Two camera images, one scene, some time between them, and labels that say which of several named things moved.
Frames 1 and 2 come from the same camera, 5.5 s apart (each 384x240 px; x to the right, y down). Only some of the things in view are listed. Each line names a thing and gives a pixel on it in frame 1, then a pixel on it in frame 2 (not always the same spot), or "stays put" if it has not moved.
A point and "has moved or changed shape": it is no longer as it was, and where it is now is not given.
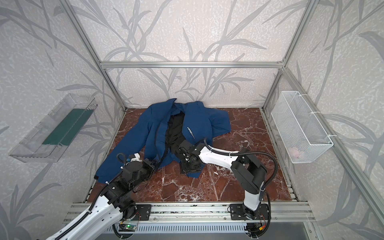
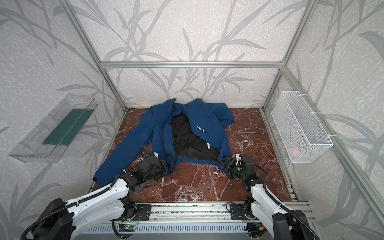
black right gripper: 183,148 → 227,164
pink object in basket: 294,151 stays put
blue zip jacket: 189,126 has moved or changed shape
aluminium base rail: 212,212 stays put
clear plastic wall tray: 46,141 stays put
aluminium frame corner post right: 312,6 stays put
